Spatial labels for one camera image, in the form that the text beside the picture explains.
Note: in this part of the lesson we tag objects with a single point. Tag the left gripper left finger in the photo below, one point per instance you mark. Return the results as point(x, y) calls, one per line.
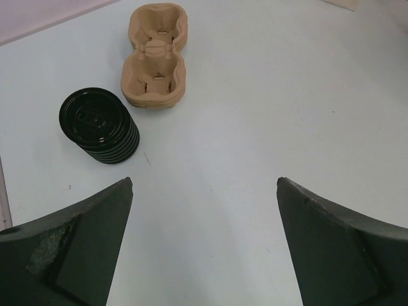
point(67, 257)

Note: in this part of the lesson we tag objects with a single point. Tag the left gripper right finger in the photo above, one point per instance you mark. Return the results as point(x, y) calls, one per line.
point(341, 257)

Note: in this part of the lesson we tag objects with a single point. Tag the beige paper takeout bag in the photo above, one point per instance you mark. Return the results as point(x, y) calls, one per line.
point(346, 4)

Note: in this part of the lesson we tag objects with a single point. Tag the black lid stack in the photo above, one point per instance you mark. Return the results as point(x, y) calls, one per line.
point(96, 120)

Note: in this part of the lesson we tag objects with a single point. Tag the stacked brown pulp carriers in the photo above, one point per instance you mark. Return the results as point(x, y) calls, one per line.
point(154, 75)

